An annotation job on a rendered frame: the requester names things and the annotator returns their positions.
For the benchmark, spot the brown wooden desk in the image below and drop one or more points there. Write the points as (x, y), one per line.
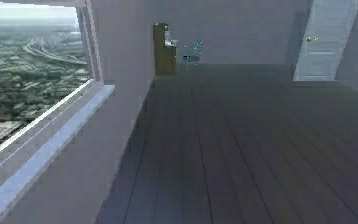
(162, 55)

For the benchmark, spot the brass round door knob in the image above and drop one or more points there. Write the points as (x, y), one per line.
(309, 39)

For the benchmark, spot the white framed window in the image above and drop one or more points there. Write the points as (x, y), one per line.
(33, 76)

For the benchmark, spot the white room door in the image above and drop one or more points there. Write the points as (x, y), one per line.
(323, 43)

